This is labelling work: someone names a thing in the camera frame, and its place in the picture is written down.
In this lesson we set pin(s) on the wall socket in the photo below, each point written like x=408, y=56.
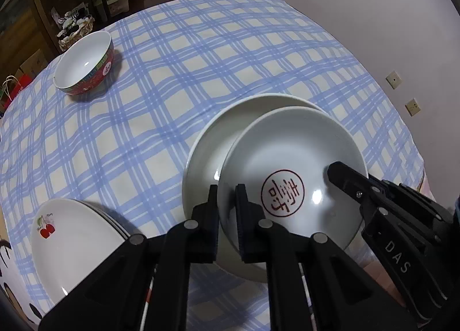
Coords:
x=412, y=107
x=394, y=80

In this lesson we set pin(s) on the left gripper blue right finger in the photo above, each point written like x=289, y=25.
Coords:
x=312, y=283

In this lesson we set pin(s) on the red bowl with seal mark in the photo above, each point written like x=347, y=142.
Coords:
x=282, y=159

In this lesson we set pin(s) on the large white serving bowl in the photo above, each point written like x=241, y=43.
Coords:
x=207, y=157

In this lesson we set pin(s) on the upper wall socket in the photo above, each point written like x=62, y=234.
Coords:
x=394, y=80

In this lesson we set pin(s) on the lower wall socket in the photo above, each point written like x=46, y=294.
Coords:
x=412, y=107

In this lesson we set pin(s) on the red paper shopping bag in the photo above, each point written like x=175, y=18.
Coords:
x=11, y=88

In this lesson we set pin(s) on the red rimmed plain bowl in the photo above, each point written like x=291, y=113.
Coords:
x=85, y=64

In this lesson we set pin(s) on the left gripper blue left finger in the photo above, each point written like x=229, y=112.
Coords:
x=144, y=283

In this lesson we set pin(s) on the blue checked tablecloth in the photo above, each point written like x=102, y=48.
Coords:
x=125, y=144

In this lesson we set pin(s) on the wicker basket with items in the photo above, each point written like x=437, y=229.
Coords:
x=73, y=26

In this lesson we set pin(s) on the large cherry plate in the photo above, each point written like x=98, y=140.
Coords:
x=69, y=239

